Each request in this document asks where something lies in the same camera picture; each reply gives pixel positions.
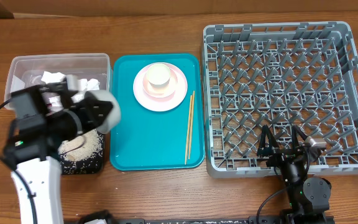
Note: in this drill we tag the rice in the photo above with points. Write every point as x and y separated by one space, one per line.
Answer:
89 147

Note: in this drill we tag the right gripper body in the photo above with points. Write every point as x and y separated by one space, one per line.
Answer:
280 160

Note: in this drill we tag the grey bowl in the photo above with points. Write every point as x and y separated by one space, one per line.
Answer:
105 95

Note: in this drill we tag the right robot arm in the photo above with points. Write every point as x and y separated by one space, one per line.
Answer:
308 196

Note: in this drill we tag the teal plastic tray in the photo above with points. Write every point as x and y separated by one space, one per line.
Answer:
148 140

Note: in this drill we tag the wooden chopstick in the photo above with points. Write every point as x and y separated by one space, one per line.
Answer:
191 124
188 129

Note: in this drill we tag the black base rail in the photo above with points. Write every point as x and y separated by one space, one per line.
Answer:
105 217

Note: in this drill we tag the pink small plate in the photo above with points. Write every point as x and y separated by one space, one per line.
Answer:
160 92

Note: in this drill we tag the pink large plate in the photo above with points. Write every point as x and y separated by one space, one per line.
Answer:
161 104

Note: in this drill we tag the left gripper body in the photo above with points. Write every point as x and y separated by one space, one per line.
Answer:
66 124

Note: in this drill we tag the clear plastic bin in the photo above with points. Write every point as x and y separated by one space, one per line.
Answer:
26 71

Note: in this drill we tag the black plastic tray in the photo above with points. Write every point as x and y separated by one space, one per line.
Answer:
85 165

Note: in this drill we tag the white paper cup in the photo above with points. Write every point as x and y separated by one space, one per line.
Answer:
158 75

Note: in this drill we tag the right wooden chopstick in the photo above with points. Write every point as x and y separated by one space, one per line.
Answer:
191 124

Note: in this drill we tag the grey dishwasher rack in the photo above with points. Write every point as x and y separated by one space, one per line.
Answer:
278 75

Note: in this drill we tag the white napkin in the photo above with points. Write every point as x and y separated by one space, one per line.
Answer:
83 84

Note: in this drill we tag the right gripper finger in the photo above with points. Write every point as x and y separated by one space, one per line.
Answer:
295 132
267 140

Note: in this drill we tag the left wooden chopstick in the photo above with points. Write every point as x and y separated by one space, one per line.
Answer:
188 129

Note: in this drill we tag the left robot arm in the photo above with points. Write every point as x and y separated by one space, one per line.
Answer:
36 172

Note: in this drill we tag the cardboard backdrop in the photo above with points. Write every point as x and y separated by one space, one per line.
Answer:
93 8

